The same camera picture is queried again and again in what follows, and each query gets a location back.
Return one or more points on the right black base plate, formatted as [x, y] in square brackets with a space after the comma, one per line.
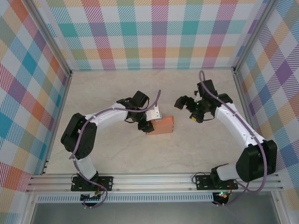
[203, 183]

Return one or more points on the left aluminium frame post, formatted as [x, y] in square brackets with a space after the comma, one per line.
[46, 39]

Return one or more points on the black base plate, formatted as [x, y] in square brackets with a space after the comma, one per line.
[203, 183]
[106, 182]

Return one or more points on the wide aluminium frame rail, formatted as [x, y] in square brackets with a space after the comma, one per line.
[151, 182]

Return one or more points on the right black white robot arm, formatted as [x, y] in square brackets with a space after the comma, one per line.
[254, 161]

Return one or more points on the aluminium side rail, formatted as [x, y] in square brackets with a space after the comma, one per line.
[244, 102]
[61, 102]

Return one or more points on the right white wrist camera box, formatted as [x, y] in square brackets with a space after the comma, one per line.
[197, 93]

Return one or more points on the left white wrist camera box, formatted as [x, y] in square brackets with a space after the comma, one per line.
[153, 114]

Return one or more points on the left aluminium side rail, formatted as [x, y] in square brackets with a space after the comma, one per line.
[61, 102]

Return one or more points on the orange paper box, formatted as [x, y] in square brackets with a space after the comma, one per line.
[163, 126]

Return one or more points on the right aluminium side rail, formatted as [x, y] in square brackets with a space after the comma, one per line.
[244, 102]

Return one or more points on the right aluminium frame post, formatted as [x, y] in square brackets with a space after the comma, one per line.
[254, 35]

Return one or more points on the aluminium frame post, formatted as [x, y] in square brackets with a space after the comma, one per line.
[254, 35]
[46, 39]

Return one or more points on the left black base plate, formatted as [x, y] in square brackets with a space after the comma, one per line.
[106, 182]

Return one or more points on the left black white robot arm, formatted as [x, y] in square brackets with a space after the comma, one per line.
[77, 137]

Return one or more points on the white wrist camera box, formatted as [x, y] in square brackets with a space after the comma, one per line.
[197, 93]
[153, 114]

